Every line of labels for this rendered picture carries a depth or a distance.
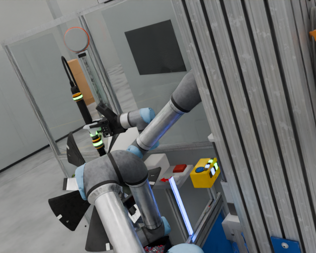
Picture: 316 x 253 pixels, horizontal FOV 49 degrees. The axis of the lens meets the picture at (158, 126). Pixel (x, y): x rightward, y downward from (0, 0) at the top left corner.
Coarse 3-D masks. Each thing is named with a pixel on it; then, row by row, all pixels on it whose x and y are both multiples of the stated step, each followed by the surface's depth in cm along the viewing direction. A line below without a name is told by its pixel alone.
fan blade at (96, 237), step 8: (96, 216) 177; (96, 224) 175; (88, 232) 174; (96, 232) 174; (104, 232) 174; (88, 240) 173; (96, 240) 173; (104, 240) 172; (88, 248) 172; (96, 248) 172; (104, 248) 171; (112, 248) 171
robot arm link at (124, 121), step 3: (123, 114) 160; (126, 114) 159; (120, 117) 160; (123, 117) 159; (126, 117) 159; (120, 120) 160; (123, 120) 159; (126, 120) 159; (120, 123) 161; (123, 123) 160; (126, 123) 159; (123, 126) 161; (126, 126) 161; (129, 126) 160
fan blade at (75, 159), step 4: (68, 136) 202; (72, 136) 197; (68, 140) 202; (72, 140) 197; (68, 144) 203; (72, 144) 198; (72, 148) 199; (76, 148) 195; (68, 152) 206; (72, 152) 201; (76, 152) 196; (68, 156) 208; (72, 156) 204; (76, 156) 197; (80, 156) 193; (68, 160) 210; (72, 160) 206; (76, 160) 201; (80, 160) 195; (84, 160) 190; (76, 164) 204; (80, 164) 199
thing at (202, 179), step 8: (200, 160) 194; (208, 160) 191; (216, 160) 190; (208, 168) 182; (192, 176) 184; (200, 176) 181; (208, 176) 180; (216, 176) 188; (200, 184) 183; (208, 184) 181
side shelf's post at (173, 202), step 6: (168, 192) 242; (168, 198) 245; (174, 198) 246; (174, 204) 245; (174, 210) 248; (180, 210) 250; (180, 216) 249; (180, 222) 250; (180, 228) 253; (186, 228) 254; (186, 234) 253; (186, 240) 257
